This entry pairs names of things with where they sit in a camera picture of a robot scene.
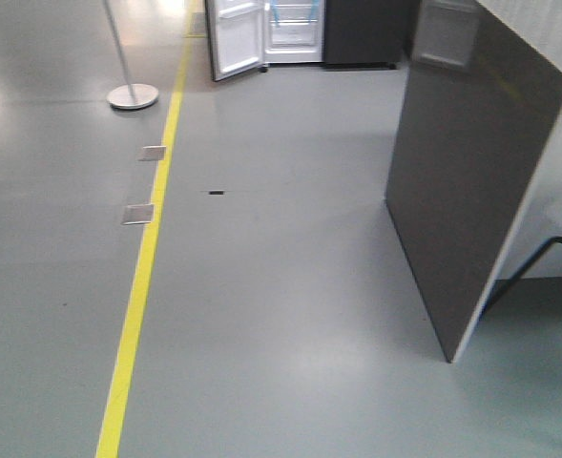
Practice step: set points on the fridge door with white liner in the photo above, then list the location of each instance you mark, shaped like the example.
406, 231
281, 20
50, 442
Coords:
235, 37

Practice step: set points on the open white fridge interior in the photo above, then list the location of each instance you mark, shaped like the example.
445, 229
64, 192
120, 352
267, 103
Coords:
293, 31

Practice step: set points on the dark closed fridge section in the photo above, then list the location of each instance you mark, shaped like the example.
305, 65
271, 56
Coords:
366, 34

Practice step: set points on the lower silver floor plate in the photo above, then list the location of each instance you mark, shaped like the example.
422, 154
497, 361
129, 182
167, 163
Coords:
138, 214

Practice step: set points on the silver floor plate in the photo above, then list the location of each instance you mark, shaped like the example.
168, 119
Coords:
152, 153
138, 214

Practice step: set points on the upper silver floor plate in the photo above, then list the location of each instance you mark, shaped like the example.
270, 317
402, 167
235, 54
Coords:
152, 153

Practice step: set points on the white floor stand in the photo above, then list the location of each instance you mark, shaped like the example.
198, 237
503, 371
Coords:
130, 96

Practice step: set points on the grey speckled kitchen counter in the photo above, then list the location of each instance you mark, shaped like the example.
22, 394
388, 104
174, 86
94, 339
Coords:
475, 183

